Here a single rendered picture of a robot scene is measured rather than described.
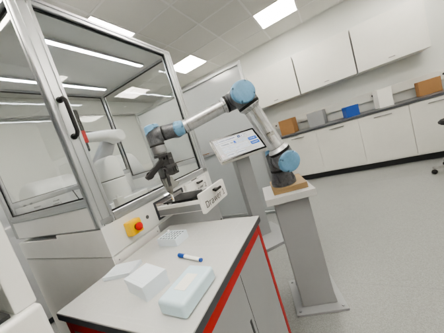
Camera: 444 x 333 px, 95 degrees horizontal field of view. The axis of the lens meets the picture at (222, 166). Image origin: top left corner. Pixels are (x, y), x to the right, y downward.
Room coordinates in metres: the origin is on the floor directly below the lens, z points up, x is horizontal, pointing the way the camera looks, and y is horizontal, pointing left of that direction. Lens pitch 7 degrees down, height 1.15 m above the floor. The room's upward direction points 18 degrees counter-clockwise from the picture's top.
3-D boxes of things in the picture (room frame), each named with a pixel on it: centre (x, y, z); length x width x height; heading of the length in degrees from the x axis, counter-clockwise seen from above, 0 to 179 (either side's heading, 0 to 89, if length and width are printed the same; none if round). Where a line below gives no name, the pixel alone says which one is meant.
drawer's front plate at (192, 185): (1.59, 0.23, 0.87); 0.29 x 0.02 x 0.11; 152
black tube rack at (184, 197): (1.25, 0.27, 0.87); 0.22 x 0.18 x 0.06; 62
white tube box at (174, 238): (0.95, 0.33, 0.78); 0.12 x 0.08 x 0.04; 59
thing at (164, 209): (1.26, 0.28, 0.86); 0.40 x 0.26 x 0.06; 62
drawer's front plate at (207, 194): (1.16, 0.09, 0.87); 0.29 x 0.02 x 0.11; 152
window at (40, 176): (1.13, 1.02, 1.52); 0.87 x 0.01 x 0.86; 62
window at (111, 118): (1.36, 0.39, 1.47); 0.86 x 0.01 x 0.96; 152
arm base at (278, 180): (1.23, -0.34, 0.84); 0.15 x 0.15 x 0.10
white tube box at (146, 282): (0.64, 0.35, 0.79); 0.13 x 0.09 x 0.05; 49
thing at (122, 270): (0.81, 0.52, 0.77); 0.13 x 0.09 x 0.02; 79
